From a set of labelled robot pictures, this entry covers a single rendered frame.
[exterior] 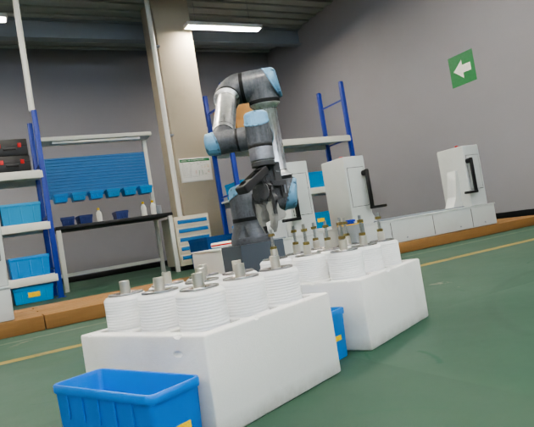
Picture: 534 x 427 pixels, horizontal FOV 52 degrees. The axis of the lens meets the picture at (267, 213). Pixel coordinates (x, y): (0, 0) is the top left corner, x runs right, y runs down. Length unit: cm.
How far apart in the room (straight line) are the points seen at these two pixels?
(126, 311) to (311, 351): 40
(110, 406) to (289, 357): 36
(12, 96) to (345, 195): 701
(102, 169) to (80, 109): 281
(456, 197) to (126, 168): 437
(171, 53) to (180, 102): 73
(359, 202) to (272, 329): 320
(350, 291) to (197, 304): 52
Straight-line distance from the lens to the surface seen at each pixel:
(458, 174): 513
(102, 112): 1019
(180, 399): 92
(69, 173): 740
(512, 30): 727
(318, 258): 151
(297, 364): 114
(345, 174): 419
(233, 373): 100
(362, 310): 140
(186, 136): 807
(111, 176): 748
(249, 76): 206
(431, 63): 807
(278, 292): 118
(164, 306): 109
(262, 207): 162
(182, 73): 833
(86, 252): 975
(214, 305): 101
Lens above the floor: 34
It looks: 2 degrees up
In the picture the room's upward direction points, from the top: 9 degrees counter-clockwise
